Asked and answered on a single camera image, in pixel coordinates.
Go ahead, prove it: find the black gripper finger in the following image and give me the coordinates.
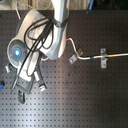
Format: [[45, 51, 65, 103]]
[[17, 90, 25, 103]]

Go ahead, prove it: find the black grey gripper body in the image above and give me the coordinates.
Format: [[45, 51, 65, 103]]
[[16, 78, 33, 97]]

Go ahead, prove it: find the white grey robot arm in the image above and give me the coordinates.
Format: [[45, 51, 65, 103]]
[[7, 0, 70, 104]]

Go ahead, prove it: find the silver connector plug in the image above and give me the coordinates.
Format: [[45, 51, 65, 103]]
[[34, 72, 46, 92]]

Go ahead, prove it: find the small silver bracket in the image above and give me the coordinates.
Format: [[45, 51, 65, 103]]
[[5, 65, 11, 73]]

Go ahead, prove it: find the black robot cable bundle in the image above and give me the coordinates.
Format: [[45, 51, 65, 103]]
[[11, 17, 57, 94]]

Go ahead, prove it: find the small metal cable clip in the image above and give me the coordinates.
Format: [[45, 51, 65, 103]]
[[69, 56, 76, 64], [77, 49, 83, 55]]

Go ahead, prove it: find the white cable red tip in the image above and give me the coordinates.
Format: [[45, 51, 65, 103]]
[[66, 38, 128, 60]]

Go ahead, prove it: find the tall metal cable clip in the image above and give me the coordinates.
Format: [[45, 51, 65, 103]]
[[100, 48, 107, 69]]

